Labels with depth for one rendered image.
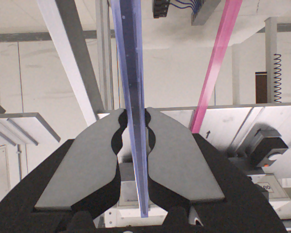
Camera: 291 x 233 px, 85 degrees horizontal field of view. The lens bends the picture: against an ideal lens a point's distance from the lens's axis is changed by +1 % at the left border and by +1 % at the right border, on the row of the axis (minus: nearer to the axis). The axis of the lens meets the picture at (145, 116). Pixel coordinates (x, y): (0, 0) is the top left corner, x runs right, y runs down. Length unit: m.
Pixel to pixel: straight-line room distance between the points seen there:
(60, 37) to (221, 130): 0.33
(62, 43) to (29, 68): 2.26
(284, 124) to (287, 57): 2.35
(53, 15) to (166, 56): 1.94
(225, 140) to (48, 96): 2.14
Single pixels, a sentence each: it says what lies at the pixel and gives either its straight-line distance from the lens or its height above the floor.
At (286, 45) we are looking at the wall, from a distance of 2.79.
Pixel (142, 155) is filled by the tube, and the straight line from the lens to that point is 0.16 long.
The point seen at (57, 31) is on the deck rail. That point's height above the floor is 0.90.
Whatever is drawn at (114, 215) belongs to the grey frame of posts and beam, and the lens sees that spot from 0.63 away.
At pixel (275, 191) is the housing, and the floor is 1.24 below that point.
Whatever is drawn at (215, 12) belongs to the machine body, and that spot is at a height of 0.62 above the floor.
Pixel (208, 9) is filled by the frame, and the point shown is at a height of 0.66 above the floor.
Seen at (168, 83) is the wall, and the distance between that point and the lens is 2.05.
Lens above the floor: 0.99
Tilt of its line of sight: 2 degrees up
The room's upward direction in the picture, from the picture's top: 178 degrees clockwise
